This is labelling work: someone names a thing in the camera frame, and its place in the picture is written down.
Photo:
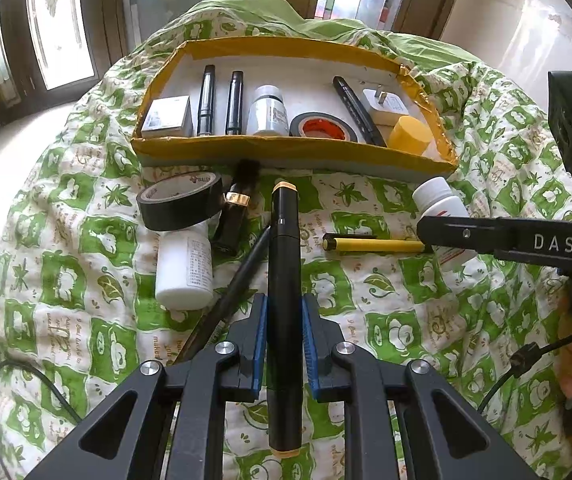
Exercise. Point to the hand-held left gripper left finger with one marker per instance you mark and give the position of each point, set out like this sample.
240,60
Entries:
261,350

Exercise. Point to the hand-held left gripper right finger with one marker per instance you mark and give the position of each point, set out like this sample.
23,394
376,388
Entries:
310,355

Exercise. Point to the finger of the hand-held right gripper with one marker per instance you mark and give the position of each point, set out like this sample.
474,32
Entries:
466,234

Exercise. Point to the large white bottle red label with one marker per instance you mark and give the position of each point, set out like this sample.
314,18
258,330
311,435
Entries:
441,200

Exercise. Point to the black marker orange ends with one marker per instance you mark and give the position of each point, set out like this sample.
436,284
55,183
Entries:
283,270

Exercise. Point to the yellow round cap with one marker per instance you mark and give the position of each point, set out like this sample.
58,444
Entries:
408,135

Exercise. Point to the white power adapter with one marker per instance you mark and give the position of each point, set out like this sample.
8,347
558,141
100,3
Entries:
386,105

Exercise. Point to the black pen white print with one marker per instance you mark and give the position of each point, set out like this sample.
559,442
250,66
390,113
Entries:
356,107

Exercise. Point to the yellow cardboard box tray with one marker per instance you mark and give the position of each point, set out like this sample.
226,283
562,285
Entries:
286,152

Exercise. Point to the small white bottle grey cap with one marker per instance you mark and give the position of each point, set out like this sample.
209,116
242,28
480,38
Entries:
267,112

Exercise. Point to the thin black pencil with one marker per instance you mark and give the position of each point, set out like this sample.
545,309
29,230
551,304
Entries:
238,280

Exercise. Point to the green printed blanket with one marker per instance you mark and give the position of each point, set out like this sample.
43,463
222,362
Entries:
391,320

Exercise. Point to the yellow pen black cap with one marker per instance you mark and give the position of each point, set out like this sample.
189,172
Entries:
376,245

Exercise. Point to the white bottle printed label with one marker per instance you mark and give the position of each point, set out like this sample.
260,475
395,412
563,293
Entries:
185,270

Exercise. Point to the black gold lipstick tube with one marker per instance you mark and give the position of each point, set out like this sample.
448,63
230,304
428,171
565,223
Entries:
233,220

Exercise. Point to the black tape roll red core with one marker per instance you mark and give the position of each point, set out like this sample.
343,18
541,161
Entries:
301,127

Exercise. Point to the small white carton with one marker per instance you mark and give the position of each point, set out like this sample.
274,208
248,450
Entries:
165,117

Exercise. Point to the frosted glass door panel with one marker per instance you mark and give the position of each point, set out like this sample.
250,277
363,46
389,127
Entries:
165,0

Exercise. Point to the patterned glass window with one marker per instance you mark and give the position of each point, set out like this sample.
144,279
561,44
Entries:
0,55
60,25

